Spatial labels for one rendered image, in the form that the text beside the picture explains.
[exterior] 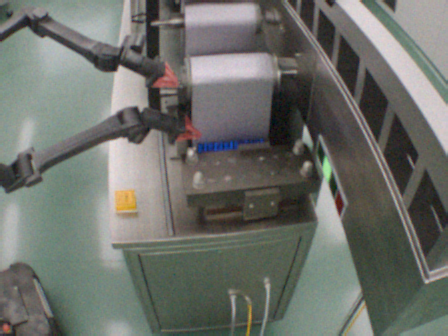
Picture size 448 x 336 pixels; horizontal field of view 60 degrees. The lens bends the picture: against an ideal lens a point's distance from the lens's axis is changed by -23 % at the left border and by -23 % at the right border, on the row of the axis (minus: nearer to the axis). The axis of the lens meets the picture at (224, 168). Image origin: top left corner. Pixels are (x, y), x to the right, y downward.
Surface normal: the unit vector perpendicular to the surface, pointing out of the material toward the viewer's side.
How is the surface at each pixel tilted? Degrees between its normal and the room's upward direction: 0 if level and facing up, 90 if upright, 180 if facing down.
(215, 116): 90
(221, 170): 0
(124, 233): 0
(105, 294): 0
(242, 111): 90
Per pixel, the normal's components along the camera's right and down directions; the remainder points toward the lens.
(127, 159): 0.03, -0.69
